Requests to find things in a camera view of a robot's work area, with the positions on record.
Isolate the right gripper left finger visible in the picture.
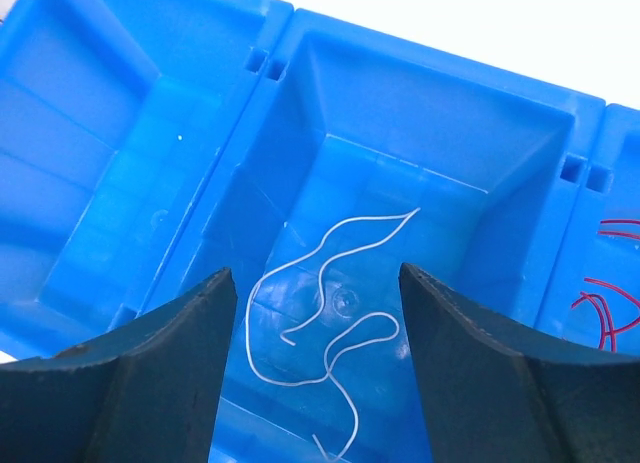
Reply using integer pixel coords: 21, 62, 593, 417
1, 268, 235, 462

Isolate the red cable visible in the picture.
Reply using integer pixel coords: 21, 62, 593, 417
572, 217, 640, 354

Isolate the blue three-compartment bin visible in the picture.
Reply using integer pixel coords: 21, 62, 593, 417
1, 0, 639, 462

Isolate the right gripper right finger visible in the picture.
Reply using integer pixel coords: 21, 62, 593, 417
399, 263, 639, 462

